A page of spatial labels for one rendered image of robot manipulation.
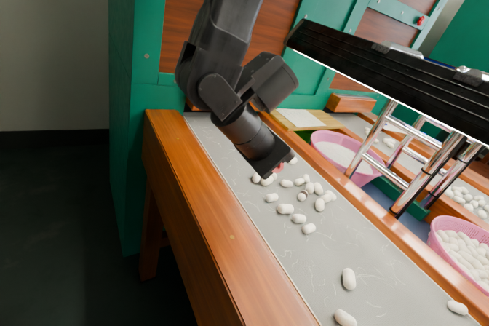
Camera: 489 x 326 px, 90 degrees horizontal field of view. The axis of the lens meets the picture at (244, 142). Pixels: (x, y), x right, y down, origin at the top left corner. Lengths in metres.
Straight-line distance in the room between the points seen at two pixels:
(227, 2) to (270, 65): 0.09
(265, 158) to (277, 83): 0.12
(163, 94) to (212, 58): 0.51
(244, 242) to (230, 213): 0.07
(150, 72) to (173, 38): 0.11
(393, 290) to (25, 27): 1.74
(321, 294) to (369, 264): 0.15
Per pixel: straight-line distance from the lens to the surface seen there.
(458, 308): 0.66
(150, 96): 0.77
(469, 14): 3.38
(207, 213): 0.48
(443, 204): 0.98
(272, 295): 0.43
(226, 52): 0.29
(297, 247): 0.53
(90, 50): 1.70
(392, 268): 0.64
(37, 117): 1.88
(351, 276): 0.53
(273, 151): 0.40
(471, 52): 3.29
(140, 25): 0.71
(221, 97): 0.29
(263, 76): 0.33
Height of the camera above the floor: 1.12
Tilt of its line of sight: 30 degrees down
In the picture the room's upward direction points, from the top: 18 degrees clockwise
